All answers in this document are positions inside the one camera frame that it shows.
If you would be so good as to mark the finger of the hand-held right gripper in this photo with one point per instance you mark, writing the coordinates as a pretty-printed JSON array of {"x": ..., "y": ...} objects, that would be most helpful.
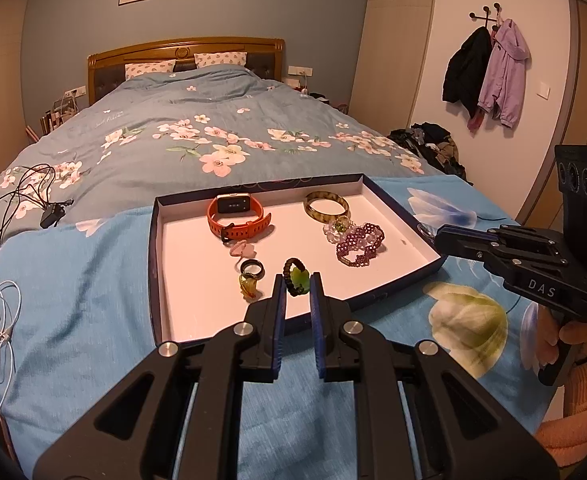
[
  {"x": 473, "y": 236},
  {"x": 478, "y": 254}
]

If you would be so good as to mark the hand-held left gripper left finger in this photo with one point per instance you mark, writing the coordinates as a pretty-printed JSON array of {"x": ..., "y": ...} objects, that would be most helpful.
[{"x": 281, "y": 320}]

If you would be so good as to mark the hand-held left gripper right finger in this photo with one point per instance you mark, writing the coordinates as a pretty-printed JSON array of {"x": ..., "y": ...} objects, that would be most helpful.
[{"x": 316, "y": 320}]

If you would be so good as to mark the dark blue box tray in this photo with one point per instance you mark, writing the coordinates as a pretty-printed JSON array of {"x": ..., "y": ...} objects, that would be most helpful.
[{"x": 193, "y": 260}]

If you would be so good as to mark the person's right hand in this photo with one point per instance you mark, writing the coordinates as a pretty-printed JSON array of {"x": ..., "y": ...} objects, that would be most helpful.
[{"x": 583, "y": 335}]

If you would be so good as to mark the dark clothes pile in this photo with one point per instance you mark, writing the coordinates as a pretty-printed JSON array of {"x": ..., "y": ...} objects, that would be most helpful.
[{"x": 428, "y": 145}]

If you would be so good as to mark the amber bangle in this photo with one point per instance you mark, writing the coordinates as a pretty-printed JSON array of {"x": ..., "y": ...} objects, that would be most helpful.
[{"x": 318, "y": 216}]

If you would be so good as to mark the wooden door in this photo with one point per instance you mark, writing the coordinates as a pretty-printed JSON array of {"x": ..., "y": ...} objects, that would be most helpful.
[{"x": 573, "y": 85}]

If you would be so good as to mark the orange smartwatch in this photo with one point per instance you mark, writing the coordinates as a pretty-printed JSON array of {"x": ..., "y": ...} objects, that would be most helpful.
[{"x": 228, "y": 205}]

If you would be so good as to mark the purple jacket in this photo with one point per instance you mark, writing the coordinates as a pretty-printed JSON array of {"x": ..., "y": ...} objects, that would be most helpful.
[{"x": 506, "y": 70}]

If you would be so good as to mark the black jacket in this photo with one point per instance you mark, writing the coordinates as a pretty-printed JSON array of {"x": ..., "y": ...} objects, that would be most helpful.
[{"x": 466, "y": 70}]

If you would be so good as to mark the dark nightstand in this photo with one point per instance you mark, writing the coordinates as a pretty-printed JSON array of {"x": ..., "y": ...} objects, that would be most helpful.
[{"x": 326, "y": 101}]

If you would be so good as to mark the blue floral duvet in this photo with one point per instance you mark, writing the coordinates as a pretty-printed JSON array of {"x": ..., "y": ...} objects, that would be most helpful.
[{"x": 173, "y": 105}]

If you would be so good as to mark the black charger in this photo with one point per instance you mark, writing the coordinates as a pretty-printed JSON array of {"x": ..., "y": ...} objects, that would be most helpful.
[{"x": 51, "y": 216}]

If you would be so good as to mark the white patterned pillow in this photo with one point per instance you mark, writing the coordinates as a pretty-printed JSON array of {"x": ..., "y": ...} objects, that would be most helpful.
[
  {"x": 221, "y": 59},
  {"x": 148, "y": 69}
]

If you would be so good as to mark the wooden bed headboard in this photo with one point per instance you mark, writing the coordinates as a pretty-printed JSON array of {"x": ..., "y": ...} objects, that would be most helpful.
[{"x": 183, "y": 45}]

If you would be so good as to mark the cluttered nightstand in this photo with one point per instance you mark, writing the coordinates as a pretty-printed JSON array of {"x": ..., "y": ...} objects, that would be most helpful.
[{"x": 51, "y": 117}]

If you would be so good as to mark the white light switch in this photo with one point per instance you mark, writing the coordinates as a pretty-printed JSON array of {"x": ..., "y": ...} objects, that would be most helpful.
[{"x": 543, "y": 90}]

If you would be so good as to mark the black wall coat rack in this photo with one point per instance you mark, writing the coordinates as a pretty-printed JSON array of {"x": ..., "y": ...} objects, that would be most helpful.
[{"x": 484, "y": 14}]

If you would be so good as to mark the white wall socket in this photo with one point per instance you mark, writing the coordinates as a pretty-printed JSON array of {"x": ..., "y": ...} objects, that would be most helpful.
[
  {"x": 74, "y": 92},
  {"x": 299, "y": 70}
]

